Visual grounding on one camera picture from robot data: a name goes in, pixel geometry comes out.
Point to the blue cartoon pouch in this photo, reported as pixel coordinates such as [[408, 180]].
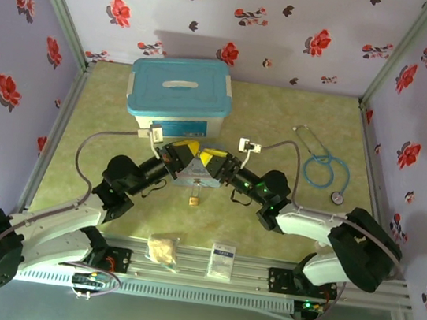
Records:
[[195, 175]]

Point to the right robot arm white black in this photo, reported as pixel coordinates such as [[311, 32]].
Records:
[[304, 224]]

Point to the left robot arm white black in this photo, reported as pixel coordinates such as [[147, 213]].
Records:
[[62, 218]]

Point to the blue lidded plastic storage box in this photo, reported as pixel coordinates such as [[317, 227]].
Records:
[[179, 95]]

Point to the blue stethoscope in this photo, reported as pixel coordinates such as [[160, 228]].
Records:
[[337, 198]]

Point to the clear bag of cotton balls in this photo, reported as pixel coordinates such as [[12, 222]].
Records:
[[161, 250]]

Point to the white gauze packet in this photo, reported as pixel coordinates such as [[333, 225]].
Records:
[[221, 262]]

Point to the aluminium frame side rail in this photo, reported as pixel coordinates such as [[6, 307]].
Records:
[[57, 130], [371, 170]]

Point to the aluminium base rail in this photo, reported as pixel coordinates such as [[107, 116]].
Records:
[[192, 264]]

